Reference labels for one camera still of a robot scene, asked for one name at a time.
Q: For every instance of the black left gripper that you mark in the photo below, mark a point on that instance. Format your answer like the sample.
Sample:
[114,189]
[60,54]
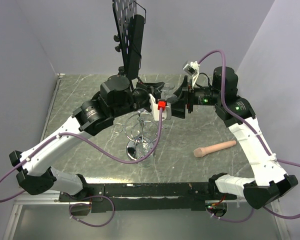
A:
[156,88]

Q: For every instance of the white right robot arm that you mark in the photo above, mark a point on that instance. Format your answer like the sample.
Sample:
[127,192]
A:
[270,181]

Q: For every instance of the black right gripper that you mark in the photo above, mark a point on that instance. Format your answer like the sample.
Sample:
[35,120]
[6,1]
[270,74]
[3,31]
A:
[178,108]

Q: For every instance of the black music stand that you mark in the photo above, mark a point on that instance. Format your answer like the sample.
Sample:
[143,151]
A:
[130,19]

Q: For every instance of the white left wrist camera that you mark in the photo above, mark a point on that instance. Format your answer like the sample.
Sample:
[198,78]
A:
[160,110]

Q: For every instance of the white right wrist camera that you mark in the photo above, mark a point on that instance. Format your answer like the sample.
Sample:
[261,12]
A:
[191,68]

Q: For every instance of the chrome wine glass rack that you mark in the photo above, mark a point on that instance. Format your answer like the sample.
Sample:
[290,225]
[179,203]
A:
[139,127]

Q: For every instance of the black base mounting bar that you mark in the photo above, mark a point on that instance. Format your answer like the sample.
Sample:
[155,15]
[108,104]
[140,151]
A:
[147,196]

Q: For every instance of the clear wine glass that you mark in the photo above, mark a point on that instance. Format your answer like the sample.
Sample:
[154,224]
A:
[142,149]
[167,91]

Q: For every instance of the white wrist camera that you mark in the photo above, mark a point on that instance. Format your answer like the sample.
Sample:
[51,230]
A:
[191,68]
[160,110]

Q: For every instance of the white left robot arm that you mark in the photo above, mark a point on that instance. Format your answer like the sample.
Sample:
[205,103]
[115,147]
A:
[115,98]

